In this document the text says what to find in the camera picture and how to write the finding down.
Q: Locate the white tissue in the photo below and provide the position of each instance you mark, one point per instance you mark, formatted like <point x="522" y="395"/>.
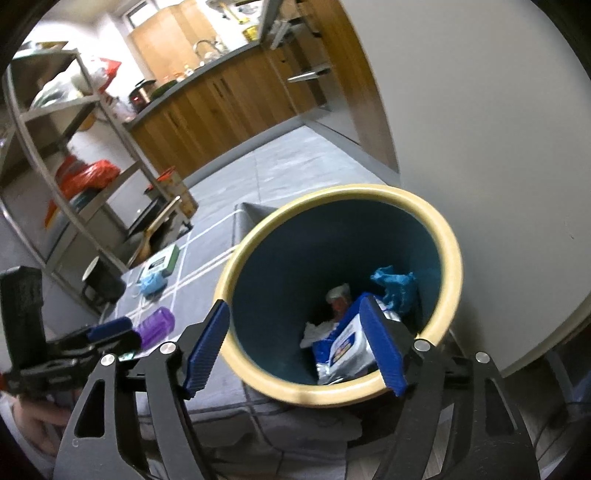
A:
<point x="318" y="332"/>

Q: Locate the yellow item on counter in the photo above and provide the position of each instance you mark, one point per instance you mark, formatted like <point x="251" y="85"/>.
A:
<point x="250" y="33"/>

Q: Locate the teal trash bin yellow rim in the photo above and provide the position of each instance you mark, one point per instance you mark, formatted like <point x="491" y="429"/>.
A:
<point x="286" y="258"/>

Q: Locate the white blue wipes pack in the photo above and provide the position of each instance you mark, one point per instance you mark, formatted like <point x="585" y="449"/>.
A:
<point x="344" y="346"/>

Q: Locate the wooden kitchen cabinets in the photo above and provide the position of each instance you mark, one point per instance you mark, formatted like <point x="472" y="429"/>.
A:
<point x="221" y="106"/>

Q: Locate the green white tissue box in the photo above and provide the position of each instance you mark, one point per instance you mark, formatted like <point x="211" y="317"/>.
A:
<point x="159" y="261"/>

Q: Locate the blue plastic bag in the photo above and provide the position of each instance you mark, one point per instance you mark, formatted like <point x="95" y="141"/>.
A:
<point x="397" y="286"/>

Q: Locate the grey striped mat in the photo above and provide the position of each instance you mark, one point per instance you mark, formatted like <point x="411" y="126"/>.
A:
<point x="207" y="429"/>

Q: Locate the metal shelf rack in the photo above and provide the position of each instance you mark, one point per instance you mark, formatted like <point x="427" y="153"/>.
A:
<point x="46" y="53"/>

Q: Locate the green pan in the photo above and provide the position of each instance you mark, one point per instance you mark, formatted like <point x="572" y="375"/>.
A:
<point x="166" y="87"/>

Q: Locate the red white plastic bag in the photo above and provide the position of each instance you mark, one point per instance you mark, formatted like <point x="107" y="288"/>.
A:
<point x="108" y="69"/>

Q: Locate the orange lidded jar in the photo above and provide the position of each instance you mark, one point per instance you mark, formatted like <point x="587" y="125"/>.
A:
<point x="151" y="190"/>
<point x="178" y="194"/>

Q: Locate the white orange wrapper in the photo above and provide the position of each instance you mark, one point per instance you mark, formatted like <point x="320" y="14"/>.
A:
<point x="339" y="300"/>

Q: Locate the blue face mask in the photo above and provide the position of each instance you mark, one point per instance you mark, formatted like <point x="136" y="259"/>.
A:
<point x="152" y="284"/>

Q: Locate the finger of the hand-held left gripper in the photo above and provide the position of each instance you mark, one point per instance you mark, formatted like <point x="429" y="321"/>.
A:
<point x="111" y="328"/>
<point x="120" y="344"/>

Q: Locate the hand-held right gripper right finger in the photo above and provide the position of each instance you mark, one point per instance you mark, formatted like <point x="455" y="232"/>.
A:
<point x="378" y="341"/>

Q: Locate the black pot white rim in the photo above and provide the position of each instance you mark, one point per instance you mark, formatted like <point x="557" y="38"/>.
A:
<point x="104" y="286"/>

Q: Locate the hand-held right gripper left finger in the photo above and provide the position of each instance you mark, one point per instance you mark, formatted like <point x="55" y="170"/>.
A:
<point x="207" y="341"/>

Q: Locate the grey kitchen countertop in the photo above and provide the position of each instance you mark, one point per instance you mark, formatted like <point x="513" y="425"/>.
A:
<point x="194" y="76"/>

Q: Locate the kitchen faucet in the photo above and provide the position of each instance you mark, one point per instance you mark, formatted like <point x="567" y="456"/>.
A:
<point x="205" y="46"/>

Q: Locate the purple box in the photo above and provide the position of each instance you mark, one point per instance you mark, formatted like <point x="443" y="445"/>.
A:
<point x="157" y="325"/>

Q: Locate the person's left forearm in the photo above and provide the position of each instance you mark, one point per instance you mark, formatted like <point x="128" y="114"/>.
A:
<point x="44" y="420"/>

